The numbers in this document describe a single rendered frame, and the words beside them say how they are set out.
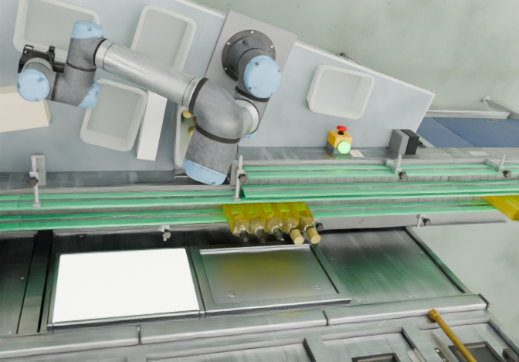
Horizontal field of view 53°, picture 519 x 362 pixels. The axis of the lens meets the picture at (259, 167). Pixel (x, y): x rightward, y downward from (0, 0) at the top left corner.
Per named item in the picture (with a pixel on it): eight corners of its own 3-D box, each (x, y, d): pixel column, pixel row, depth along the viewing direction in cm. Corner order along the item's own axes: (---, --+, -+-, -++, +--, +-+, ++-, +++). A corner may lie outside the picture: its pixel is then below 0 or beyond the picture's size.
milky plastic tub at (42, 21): (24, -14, 155) (20, -9, 147) (102, 8, 163) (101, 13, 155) (15, 42, 161) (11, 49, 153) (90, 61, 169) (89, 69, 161)
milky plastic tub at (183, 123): (171, 157, 189) (174, 167, 182) (174, 98, 180) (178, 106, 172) (218, 157, 194) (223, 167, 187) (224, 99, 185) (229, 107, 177)
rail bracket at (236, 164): (228, 190, 186) (235, 208, 176) (232, 147, 179) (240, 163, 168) (235, 190, 187) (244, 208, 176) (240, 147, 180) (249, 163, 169)
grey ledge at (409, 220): (296, 218, 212) (306, 233, 202) (300, 199, 208) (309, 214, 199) (491, 211, 239) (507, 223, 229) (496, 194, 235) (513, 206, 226)
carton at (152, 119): (136, 151, 185) (137, 158, 180) (147, 86, 176) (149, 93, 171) (153, 153, 187) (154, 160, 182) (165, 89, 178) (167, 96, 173)
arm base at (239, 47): (237, 28, 173) (243, 36, 165) (276, 45, 179) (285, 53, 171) (220, 69, 179) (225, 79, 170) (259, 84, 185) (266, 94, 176)
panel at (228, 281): (56, 259, 170) (46, 334, 141) (55, 252, 169) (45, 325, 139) (313, 245, 195) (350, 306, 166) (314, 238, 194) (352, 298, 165)
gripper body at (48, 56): (25, 42, 148) (20, 52, 137) (58, 50, 151) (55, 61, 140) (22, 68, 150) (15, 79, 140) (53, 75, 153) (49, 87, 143)
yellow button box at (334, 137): (325, 146, 205) (332, 153, 198) (328, 128, 202) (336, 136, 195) (341, 146, 207) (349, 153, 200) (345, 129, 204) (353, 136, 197)
